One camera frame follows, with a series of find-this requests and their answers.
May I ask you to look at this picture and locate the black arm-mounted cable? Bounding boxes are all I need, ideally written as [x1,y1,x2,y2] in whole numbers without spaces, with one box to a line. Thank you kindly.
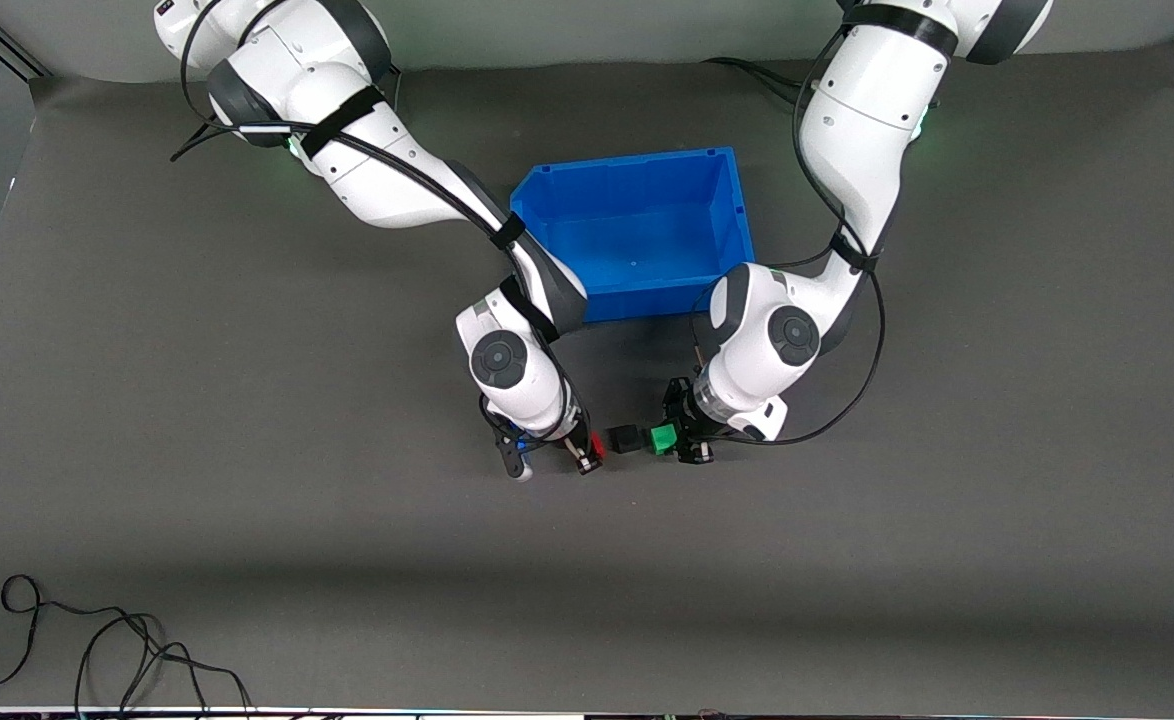
[715,28,889,448]
[169,0,590,453]

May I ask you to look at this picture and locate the dark grey table mat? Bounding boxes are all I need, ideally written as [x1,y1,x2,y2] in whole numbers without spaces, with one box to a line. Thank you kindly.
[0,40,1174,716]

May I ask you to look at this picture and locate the thin black loose cable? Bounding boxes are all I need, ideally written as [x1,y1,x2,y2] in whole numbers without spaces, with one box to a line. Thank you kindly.
[0,574,253,717]

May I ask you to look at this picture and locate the blue plastic storage bin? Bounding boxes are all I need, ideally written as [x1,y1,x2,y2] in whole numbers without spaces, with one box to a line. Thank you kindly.
[510,147,756,325]

